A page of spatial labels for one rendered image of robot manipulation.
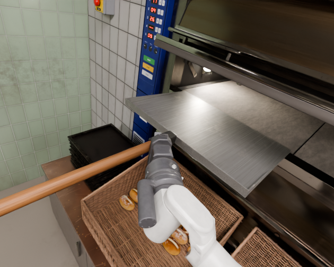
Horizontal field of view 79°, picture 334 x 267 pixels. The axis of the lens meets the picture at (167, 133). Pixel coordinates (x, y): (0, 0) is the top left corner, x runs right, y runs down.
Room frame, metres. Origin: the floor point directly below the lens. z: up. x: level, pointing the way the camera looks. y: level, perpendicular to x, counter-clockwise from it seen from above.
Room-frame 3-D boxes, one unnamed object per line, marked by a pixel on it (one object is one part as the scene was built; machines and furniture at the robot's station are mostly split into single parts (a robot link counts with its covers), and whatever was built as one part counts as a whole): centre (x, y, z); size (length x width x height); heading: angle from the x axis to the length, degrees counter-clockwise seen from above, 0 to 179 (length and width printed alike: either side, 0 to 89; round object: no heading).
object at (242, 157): (0.68, -0.14, 1.19); 0.55 x 0.36 x 0.03; 50
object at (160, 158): (0.40, -0.01, 1.20); 0.12 x 0.10 x 0.13; 15
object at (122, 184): (0.56, -0.04, 0.72); 0.56 x 0.49 x 0.28; 50
